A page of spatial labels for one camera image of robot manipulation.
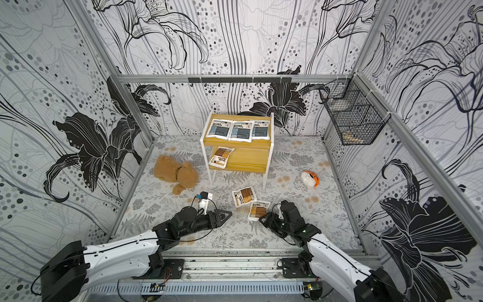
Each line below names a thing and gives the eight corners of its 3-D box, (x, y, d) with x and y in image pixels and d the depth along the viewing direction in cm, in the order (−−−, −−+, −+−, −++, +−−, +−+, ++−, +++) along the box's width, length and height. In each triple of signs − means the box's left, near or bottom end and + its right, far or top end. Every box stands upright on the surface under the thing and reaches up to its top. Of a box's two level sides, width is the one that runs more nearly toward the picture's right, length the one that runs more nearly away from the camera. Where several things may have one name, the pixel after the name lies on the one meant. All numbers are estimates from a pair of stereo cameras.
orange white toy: (302, 188, 98) (305, 182, 93) (299, 177, 102) (302, 170, 97) (317, 188, 98) (321, 182, 93) (314, 177, 102) (318, 170, 97)
